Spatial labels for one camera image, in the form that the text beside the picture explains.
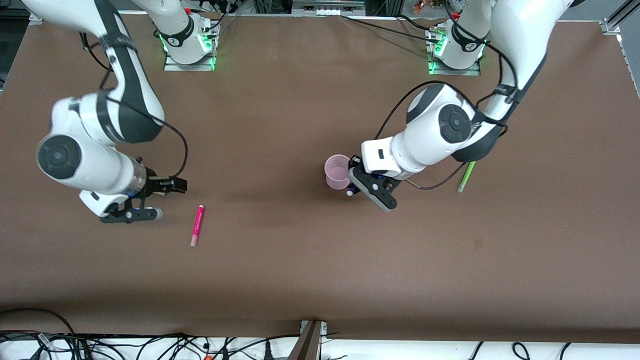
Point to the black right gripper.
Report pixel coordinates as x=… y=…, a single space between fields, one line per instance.
x=152 y=186

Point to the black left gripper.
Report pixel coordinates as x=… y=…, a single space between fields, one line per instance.
x=355 y=162

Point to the blue pen clear cap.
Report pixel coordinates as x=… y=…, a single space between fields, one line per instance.
x=352 y=191

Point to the pink pen clear cap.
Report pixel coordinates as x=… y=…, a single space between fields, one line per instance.
x=198 y=225

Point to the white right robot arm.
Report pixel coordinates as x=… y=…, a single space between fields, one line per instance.
x=90 y=160

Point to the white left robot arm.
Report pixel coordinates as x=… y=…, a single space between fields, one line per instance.
x=430 y=140

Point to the pink translucent cup holder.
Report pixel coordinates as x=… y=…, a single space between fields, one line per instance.
x=336 y=172

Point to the green pen clear cap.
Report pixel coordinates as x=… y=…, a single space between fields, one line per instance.
x=465 y=180

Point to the grey metal device box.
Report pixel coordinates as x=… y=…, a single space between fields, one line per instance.
x=327 y=7

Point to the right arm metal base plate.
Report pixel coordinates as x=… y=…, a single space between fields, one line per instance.
x=190 y=67

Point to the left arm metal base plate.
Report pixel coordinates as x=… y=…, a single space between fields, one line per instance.
x=455 y=71

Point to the brown post with metal bracket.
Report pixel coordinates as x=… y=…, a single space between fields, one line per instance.
x=310 y=342

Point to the metal table corner bracket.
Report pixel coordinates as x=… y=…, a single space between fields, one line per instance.
x=611 y=27
x=36 y=19

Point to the aluminium frame profile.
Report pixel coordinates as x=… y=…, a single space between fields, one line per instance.
x=631 y=65

